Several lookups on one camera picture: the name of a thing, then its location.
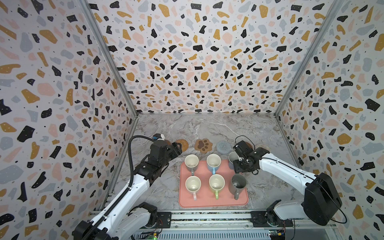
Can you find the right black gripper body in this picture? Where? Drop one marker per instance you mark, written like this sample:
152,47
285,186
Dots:
240,163

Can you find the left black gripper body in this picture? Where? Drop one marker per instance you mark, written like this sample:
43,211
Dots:
171,152

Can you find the clear patterned round coaster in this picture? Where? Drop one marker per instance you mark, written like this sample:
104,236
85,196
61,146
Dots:
262,146

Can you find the woven tan round coaster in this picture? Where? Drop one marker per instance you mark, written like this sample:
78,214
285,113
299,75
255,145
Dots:
184,144

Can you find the grey blue round coaster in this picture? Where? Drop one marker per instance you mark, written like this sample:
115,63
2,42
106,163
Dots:
224,147

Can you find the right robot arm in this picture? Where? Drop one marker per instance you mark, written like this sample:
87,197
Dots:
319,202

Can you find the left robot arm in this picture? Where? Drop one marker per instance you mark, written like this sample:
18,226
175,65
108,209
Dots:
121,218

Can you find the brown paw print coaster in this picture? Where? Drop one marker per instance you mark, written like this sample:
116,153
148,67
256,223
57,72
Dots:
203,145

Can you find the light blue mug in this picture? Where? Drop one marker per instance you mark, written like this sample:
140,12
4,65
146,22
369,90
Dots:
233,156

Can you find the grey metal mug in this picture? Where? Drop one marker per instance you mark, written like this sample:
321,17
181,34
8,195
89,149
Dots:
237,184

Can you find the pink rectangular tray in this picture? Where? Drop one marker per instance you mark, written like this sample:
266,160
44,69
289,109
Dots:
205,198

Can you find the white mug grey handle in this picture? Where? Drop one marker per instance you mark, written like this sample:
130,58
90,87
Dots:
192,163

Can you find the white mug blue handle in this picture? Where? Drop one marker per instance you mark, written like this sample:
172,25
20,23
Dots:
213,163

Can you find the white mug green handle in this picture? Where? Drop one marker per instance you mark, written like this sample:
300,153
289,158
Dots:
216,184

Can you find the white mug pink handle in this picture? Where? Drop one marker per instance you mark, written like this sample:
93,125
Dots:
193,185

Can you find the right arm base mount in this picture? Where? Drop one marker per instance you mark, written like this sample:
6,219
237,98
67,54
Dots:
268,218

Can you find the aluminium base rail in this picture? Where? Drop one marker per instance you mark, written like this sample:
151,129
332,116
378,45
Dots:
233,225

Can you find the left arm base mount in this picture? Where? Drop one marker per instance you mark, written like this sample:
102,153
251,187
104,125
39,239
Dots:
160,220

